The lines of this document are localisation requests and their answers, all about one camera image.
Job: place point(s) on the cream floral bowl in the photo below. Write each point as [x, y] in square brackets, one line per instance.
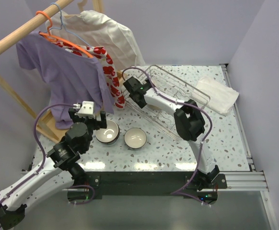
[155, 107]

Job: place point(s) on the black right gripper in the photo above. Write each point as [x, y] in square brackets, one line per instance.
[141, 105]

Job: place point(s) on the wire dish rack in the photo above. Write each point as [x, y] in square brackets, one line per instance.
[189, 121]

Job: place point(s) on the purple t-shirt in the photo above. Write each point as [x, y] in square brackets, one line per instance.
[35, 52]

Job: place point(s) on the orange hanger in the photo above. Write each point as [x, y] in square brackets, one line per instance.
[53, 38]

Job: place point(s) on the white folded cloth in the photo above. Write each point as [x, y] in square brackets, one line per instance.
[222, 98]

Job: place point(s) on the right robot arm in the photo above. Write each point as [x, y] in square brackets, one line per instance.
[207, 168]

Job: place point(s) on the white shirt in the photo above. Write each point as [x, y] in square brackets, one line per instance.
[98, 29]

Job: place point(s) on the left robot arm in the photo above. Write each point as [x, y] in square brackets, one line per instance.
[64, 155]

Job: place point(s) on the red floral cloth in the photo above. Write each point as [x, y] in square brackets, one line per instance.
[108, 72]

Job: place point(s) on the teal white dotted bowl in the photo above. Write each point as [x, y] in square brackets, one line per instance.
[135, 138]

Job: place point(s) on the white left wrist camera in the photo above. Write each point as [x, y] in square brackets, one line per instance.
[85, 109]

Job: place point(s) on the red bowl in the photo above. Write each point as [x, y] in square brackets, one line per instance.
[112, 131]

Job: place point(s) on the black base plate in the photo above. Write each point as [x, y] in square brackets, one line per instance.
[153, 184]

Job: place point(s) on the blue wire hanger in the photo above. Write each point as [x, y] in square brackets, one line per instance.
[62, 26]

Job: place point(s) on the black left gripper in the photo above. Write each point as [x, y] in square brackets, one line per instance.
[91, 119]

